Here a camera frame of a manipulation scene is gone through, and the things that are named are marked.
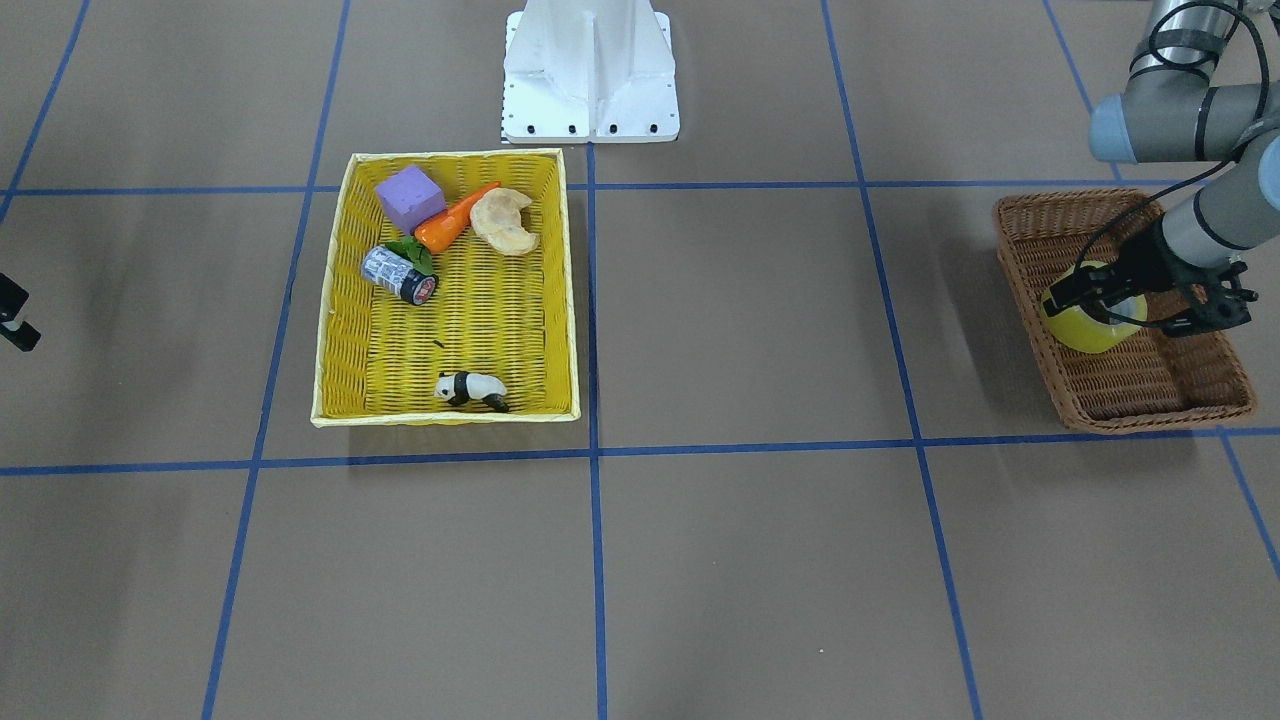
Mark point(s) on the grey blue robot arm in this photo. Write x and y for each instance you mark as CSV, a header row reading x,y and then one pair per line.
x,y
1199,89

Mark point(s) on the yellow wicker basket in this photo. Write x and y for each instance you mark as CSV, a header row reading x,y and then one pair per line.
x,y
377,358

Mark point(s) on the brown wicker basket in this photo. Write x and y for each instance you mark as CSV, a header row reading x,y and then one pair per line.
x,y
1148,382

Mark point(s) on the toy croissant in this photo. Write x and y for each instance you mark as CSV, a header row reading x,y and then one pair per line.
x,y
497,219

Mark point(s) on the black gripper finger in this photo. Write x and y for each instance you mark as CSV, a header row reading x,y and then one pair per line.
x,y
1084,288

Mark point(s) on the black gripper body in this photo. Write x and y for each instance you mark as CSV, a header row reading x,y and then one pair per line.
x,y
1146,262

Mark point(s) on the black clamp at edge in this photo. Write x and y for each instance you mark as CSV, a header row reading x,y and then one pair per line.
x,y
14,327

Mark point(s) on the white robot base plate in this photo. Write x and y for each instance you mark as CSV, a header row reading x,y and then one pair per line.
x,y
589,72

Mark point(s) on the orange toy carrot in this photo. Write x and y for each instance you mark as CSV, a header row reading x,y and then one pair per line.
x,y
436,234

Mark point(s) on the small printed can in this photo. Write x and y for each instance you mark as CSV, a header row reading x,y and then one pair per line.
x,y
397,275

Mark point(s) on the yellow tape roll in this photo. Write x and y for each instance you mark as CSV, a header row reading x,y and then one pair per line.
x,y
1089,328

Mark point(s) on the purple foam cube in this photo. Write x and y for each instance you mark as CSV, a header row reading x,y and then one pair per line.
x,y
409,198

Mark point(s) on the panda figurine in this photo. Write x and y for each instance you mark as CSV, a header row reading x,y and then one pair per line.
x,y
460,388

